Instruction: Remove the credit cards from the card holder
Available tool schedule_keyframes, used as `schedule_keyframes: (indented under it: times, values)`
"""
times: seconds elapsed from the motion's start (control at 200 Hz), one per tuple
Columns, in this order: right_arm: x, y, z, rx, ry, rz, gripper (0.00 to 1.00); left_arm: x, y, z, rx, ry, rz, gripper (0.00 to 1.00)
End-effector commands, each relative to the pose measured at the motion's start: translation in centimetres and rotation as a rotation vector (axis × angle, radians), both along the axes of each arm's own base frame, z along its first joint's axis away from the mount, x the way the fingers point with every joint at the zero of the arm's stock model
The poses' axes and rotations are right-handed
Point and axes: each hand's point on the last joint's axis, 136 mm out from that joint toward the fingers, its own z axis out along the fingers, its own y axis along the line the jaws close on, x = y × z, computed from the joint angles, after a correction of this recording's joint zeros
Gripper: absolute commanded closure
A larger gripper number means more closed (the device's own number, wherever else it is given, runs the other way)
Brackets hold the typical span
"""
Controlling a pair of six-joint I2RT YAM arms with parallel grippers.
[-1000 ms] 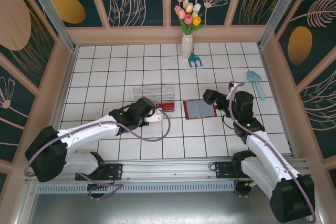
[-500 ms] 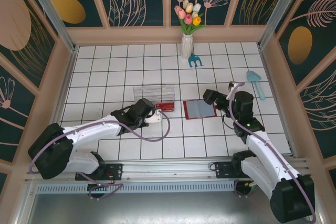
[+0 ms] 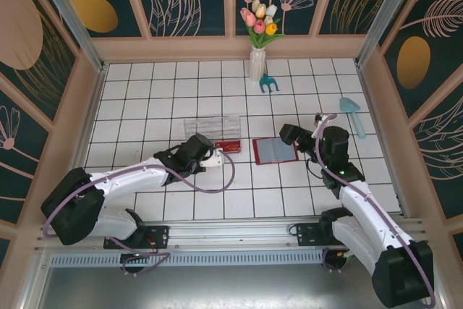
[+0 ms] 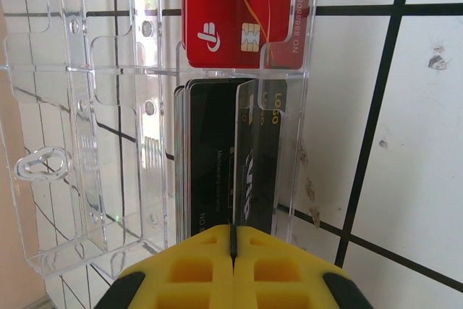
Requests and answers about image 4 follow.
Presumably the red card stack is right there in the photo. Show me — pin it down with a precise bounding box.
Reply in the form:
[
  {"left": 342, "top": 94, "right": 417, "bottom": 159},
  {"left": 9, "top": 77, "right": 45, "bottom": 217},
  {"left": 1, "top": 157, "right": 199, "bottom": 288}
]
[{"left": 180, "top": 0, "right": 314, "bottom": 69}]

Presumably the black card stack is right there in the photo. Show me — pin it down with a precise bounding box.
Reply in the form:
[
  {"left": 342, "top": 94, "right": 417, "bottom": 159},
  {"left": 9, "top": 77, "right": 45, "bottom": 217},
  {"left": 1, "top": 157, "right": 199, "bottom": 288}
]
[{"left": 173, "top": 77, "right": 261, "bottom": 245}]

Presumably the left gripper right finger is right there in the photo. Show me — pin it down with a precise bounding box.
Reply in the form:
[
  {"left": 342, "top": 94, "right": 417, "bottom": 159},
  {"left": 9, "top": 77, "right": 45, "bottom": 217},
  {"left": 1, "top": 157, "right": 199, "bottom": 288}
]
[{"left": 234, "top": 225, "right": 373, "bottom": 309}]

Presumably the black VIP card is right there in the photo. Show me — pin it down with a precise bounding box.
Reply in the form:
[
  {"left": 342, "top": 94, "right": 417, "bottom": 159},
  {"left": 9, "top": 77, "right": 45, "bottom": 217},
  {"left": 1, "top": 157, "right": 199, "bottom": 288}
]
[{"left": 226, "top": 79, "right": 289, "bottom": 268}]

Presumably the clear acrylic card holder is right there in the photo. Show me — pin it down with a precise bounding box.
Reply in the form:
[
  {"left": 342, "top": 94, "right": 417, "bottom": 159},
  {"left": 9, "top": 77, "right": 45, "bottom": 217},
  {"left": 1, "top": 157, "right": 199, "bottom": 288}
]
[{"left": 0, "top": 0, "right": 321, "bottom": 282}]

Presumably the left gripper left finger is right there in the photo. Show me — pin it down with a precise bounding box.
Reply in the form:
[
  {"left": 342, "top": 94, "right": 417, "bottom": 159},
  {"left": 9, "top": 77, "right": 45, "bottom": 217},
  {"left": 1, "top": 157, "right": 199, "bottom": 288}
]
[{"left": 94, "top": 224, "right": 234, "bottom": 309}]

